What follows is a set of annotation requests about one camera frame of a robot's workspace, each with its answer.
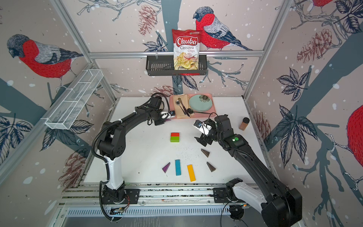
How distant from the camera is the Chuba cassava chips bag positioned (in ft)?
2.79

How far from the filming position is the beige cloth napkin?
3.68 ft

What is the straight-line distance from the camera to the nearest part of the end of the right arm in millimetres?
577

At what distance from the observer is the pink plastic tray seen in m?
1.11

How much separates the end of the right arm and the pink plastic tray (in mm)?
377

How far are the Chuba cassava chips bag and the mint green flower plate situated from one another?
343 mm

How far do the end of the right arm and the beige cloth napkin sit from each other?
0.40m
